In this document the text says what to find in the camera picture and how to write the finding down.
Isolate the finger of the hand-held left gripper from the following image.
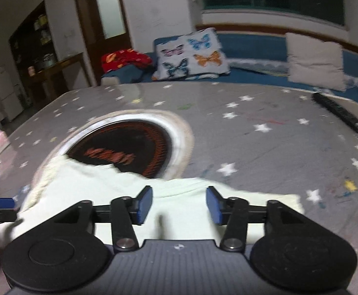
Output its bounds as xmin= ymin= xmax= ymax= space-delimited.
xmin=0 ymin=193 xmax=17 ymax=226

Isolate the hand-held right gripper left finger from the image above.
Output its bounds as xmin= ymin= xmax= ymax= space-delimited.
xmin=53 ymin=186 xmax=153 ymax=251

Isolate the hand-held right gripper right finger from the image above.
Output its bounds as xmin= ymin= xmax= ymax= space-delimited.
xmin=206 ymin=186 xmax=306 ymax=251

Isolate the light green garment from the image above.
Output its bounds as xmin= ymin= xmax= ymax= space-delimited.
xmin=0 ymin=154 xmax=305 ymax=249

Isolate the round built-in hotplate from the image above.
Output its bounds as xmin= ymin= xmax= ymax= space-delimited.
xmin=36 ymin=109 xmax=195 ymax=191

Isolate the grey star-printed tablecloth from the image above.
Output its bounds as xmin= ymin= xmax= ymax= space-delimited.
xmin=0 ymin=81 xmax=358 ymax=295

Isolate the red printed blanket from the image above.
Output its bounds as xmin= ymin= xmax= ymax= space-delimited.
xmin=101 ymin=48 xmax=153 ymax=73

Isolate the glass jar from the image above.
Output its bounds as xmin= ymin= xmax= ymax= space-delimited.
xmin=35 ymin=54 xmax=55 ymax=71

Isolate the butterfly print pillow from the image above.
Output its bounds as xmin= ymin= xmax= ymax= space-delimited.
xmin=152 ymin=28 xmax=231 ymax=81

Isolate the black remote control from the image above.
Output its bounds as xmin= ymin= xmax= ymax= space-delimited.
xmin=312 ymin=92 xmax=358 ymax=133

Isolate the wooden side table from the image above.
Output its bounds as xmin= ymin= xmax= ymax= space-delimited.
xmin=28 ymin=52 xmax=90 ymax=99

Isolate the blue sofa bench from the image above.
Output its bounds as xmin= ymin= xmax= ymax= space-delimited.
xmin=101 ymin=31 xmax=358 ymax=114

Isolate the dark wooden shelf cabinet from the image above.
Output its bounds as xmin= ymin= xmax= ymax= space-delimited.
xmin=9 ymin=0 xmax=60 ymax=105

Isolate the beige pillow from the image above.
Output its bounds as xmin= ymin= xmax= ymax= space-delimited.
xmin=285 ymin=32 xmax=347 ymax=92

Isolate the dark wooden door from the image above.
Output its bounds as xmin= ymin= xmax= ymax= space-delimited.
xmin=71 ymin=0 xmax=133 ymax=87

